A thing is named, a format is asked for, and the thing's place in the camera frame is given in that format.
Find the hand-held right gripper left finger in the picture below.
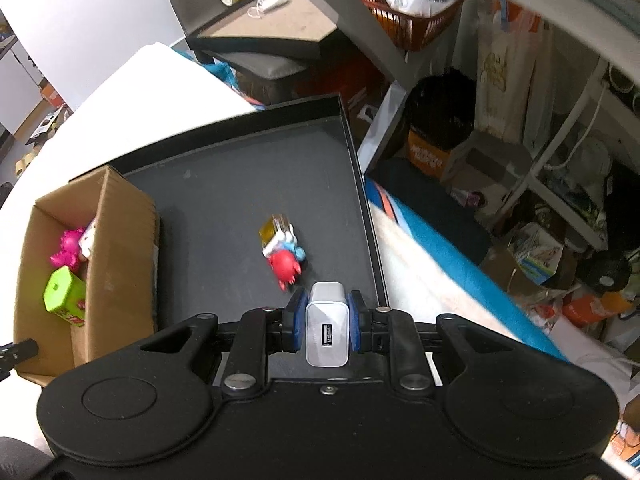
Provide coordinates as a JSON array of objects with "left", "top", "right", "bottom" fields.
[{"left": 132, "top": 287, "right": 309, "bottom": 398}]

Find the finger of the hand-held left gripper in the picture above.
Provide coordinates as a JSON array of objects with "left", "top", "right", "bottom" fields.
[{"left": 0, "top": 339, "right": 40, "bottom": 368}]

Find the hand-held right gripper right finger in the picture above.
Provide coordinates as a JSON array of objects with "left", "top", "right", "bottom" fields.
[{"left": 349, "top": 289, "right": 508, "bottom": 397}]

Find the white charger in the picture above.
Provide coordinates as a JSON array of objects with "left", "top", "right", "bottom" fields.
[{"left": 305, "top": 281, "right": 349, "bottom": 368}]

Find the green hexagonal box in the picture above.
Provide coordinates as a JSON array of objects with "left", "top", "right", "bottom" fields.
[{"left": 42, "top": 266, "right": 87, "bottom": 328}]

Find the pink figurine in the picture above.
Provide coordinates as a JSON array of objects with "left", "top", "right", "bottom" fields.
[{"left": 48, "top": 227, "right": 87, "bottom": 270}]

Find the small lilac white toy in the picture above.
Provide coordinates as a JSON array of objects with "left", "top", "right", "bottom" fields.
[{"left": 77, "top": 216, "right": 98, "bottom": 261}]

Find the brown cardboard box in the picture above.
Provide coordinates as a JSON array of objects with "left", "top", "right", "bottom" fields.
[{"left": 11, "top": 165, "right": 161, "bottom": 388}]

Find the black tray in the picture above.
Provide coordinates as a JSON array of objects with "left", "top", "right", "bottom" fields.
[{"left": 70, "top": 92, "right": 392, "bottom": 381}]

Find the red and white figurine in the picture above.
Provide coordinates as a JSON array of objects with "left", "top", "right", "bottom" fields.
[{"left": 258, "top": 214, "right": 307, "bottom": 292}]

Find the cream blanket with blue edge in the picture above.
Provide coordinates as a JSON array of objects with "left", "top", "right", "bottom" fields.
[{"left": 364, "top": 177, "right": 626, "bottom": 376}]

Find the cardboard box with orange label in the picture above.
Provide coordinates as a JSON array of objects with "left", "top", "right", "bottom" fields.
[{"left": 407, "top": 127, "right": 531, "bottom": 181}]

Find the colourful printed box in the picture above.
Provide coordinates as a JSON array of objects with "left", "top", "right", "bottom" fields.
[{"left": 507, "top": 222, "right": 566, "bottom": 283}]

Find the black bag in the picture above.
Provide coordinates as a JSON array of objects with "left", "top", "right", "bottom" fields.
[{"left": 405, "top": 75, "right": 476, "bottom": 151}]

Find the flattened cardboard with black print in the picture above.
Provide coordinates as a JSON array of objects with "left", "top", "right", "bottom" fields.
[{"left": 27, "top": 107, "right": 68, "bottom": 143}]

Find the grey chair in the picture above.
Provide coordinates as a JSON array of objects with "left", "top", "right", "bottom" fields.
[{"left": 185, "top": 35, "right": 351, "bottom": 106}]

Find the teal bag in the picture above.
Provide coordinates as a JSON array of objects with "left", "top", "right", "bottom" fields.
[{"left": 200, "top": 57, "right": 268, "bottom": 106}]

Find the black round fan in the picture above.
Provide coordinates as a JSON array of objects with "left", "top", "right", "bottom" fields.
[{"left": 580, "top": 250, "right": 633, "bottom": 293}]

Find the orange printed cardboard box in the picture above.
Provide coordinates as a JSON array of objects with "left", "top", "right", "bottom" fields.
[{"left": 39, "top": 82, "right": 66, "bottom": 108}]

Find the white bed sheet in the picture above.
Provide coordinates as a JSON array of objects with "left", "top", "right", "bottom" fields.
[{"left": 0, "top": 42, "right": 257, "bottom": 396}]

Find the cream tote bag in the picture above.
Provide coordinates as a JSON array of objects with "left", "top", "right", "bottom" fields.
[{"left": 475, "top": 10, "right": 551, "bottom": 143}]

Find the white fan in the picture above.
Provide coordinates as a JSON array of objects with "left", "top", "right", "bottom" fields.
[{"left": 575, "top": 137, "right": 613, "bottom": 186}]

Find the white metal rack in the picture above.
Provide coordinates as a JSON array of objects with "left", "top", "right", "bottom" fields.
[{"left": 525, "top": 57, "right": 640, "bottom": 251}]

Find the red plastic basket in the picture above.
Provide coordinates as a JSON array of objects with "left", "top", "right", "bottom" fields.
[{"left": 357, "top": 0, "right": 471, "bottom": 52}]

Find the grey desk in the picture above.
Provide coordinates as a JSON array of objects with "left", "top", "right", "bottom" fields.
[{"left": 280, "top": 0, "right": 640, "bottom": 83}]

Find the black frame with brown board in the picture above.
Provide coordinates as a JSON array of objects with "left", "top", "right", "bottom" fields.
[{"left": 186, "top": 0, "right": 346, "bottom": 61}]

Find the white device with cord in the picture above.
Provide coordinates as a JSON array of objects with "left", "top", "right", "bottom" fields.
[{"left": 248, "top": 0, "right": 296, "bottom": 18}]

